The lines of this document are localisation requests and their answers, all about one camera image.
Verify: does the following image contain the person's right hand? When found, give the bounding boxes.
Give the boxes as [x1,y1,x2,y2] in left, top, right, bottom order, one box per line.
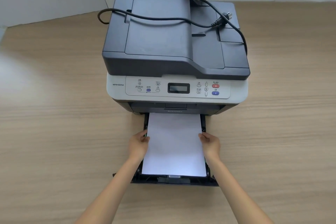
[199,132,221,163]

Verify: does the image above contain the person's left hand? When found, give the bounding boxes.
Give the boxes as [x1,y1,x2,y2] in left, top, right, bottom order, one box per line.
[128,130,150,164]

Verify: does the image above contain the white paper stack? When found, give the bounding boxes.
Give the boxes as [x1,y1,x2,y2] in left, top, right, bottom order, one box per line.
[142,113,207,177]

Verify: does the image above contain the person's left forearm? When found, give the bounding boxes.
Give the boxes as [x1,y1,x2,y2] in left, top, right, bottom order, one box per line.
[69,156,143,224]

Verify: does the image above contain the person's right forearm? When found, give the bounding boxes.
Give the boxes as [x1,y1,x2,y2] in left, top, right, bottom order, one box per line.
[207,156,275,224]

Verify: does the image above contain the black printer paper tray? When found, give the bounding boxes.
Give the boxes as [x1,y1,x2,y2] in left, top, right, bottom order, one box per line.
[113,112,219,187]

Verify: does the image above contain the grey and white printer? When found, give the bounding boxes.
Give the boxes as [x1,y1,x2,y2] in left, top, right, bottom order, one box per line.
[102,0,251,116]

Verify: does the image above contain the black power cable with plug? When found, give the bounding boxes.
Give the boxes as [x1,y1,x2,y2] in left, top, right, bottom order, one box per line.
[97,0,247,50]

